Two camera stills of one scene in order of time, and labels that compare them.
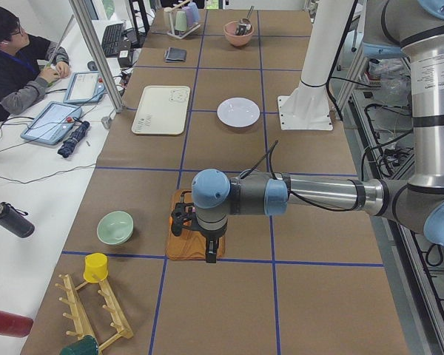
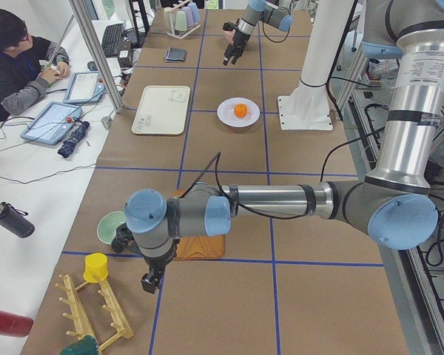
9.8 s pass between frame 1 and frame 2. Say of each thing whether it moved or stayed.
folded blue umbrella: stayed
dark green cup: stayed
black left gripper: moved
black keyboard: stayed
